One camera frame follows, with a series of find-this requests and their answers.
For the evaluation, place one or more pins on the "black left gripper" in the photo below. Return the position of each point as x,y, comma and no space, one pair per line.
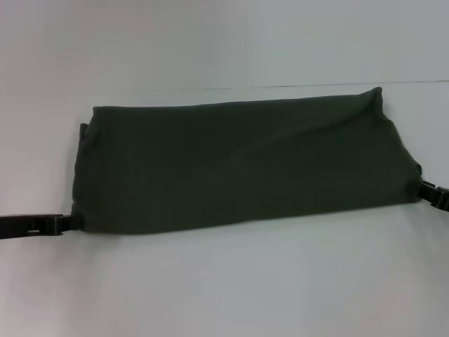
24,224

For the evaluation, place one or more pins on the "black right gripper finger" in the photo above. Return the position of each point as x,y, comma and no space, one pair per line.
433,203
431,187

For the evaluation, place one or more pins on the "dark green FREE t-shirt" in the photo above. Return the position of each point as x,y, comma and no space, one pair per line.
245,168

